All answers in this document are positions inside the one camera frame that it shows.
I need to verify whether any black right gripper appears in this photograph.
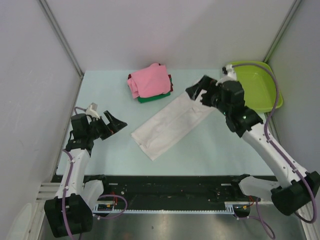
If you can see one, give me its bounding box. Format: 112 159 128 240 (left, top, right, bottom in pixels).
185 75 229 115

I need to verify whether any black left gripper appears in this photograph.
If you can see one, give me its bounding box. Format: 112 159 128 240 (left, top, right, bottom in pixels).
86 111 127 140

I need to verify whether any white t shirt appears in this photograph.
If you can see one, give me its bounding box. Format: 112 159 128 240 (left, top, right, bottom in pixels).
131 92 214 161

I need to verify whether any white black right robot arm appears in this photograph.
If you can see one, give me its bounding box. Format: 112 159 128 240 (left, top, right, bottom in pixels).
185 75 320 216

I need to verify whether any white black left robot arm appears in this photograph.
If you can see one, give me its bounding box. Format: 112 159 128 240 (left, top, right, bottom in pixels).
44 109 128 238

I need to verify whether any green folded t shirt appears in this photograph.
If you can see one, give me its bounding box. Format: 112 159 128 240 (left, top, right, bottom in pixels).
137 91 171 103

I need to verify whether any pink folded t shirt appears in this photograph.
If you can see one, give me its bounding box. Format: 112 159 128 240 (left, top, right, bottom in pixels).
127 63 171 99

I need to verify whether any lime green plastic basin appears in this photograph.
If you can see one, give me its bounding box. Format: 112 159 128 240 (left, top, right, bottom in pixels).
230 61 276 113

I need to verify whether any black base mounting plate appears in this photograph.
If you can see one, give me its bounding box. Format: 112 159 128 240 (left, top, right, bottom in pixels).
51 174 251 211

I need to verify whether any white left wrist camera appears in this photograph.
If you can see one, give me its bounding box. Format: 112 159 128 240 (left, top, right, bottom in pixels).
85 102 101 119

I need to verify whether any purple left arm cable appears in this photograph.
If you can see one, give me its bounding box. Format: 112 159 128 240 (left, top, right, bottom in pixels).
61 106 129 237

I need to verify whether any aluminium frame rail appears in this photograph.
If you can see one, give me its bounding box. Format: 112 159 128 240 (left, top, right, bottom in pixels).
36 182 60 202

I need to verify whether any grey aluminium corner post right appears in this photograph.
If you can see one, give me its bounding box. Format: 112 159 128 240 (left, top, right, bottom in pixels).
262 0 304 63

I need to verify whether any grey aluminium corner post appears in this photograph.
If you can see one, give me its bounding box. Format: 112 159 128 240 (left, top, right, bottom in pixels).
262 0 304 63
37 0 84 80

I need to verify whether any white slotted cable duct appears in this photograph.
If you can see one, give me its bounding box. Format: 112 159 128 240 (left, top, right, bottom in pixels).
92 201 251 215

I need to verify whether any grey aluminium corner post left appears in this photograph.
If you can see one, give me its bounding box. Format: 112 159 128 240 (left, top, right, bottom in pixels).
37 0 84 80

